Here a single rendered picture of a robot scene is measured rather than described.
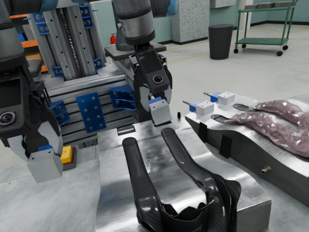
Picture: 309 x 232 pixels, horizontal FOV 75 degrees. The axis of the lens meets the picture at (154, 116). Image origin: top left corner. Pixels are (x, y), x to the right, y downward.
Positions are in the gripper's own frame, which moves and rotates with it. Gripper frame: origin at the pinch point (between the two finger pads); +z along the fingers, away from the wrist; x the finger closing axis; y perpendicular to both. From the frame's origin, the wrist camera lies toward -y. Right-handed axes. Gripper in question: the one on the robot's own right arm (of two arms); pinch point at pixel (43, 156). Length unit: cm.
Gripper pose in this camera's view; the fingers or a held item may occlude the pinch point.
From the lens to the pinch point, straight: 48.9
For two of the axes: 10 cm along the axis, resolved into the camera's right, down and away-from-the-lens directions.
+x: -9.6, 2.2, -1.8
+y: -2.7, -4.6, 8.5
